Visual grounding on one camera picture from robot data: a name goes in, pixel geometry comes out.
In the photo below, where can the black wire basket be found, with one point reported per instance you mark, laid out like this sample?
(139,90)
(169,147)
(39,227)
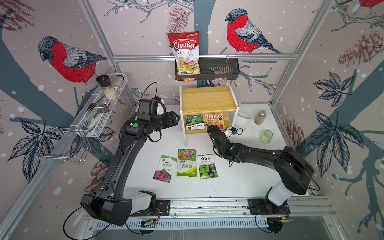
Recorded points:
(207,67)

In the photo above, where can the amber small bottle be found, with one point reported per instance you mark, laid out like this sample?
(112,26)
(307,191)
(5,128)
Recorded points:
(259,119)

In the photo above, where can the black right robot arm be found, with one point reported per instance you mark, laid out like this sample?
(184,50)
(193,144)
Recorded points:
(294,171)

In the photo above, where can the chrome wire hanger rack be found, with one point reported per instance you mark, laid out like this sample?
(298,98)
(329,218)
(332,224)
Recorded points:
(74,146)

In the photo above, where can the wooden two-tier shelf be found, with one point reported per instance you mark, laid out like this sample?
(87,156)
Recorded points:
(209,100)

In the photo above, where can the snack bar packet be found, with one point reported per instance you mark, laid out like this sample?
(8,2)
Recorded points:
(219,72)

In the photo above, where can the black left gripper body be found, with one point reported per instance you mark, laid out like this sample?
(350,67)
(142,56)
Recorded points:
(165,120)

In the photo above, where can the green glass cup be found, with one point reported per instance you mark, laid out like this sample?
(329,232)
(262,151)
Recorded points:
(266,137)

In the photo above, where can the pink straw spoon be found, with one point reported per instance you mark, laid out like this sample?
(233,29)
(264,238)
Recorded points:
(240,109)

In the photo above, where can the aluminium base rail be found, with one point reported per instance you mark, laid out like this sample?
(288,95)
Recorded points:
(307,206)

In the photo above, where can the glass jar in rack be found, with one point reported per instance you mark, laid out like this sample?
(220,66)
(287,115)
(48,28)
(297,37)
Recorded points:
(118,82)

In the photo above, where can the metal fork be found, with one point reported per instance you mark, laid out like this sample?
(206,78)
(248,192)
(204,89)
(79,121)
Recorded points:
(93,105)

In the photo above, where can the metal spoon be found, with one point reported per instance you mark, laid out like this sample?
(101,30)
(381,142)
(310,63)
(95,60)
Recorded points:
(100,109)

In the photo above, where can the pink shop picture packet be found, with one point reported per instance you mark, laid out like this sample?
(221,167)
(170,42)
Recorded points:
(215,119)

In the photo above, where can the mimosa seed bag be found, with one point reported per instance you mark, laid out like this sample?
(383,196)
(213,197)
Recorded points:
(207,167)

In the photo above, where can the white wire wall rack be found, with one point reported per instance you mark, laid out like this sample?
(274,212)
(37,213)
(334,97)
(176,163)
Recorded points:
(97,126)

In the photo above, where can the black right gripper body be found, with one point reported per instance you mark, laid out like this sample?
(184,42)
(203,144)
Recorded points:
(213,130)

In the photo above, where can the green flower seed bag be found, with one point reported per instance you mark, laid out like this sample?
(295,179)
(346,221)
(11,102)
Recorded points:
(187,163)

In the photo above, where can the dark green seed bag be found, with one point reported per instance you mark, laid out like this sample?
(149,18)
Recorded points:
(195,122)

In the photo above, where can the red Chuba cassava chips bag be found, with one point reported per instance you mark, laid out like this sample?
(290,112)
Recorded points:
(186,49)

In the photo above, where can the white cup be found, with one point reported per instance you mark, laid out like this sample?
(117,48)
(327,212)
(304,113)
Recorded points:
(242,121)

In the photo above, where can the green white purple seed bag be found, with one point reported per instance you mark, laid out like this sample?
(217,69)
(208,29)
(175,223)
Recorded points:
(165,169)

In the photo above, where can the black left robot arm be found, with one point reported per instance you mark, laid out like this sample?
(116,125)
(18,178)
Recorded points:
(106,202)

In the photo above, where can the black lid spice grinder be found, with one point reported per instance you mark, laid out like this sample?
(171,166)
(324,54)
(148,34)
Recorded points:
(110,92)

